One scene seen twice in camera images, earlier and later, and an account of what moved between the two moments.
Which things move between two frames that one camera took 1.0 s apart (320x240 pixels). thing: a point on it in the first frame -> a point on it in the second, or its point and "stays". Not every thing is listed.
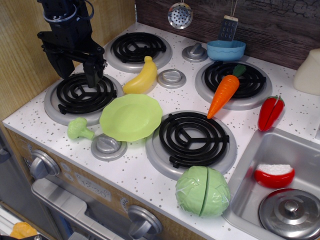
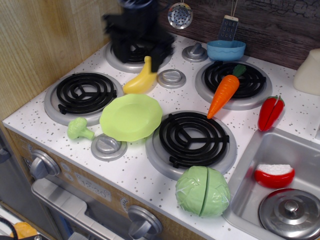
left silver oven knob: (42, 165) stays
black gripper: (75, 35) -> (142, 26)
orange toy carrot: (227, 87) stays
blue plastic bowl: (226, 50) stays
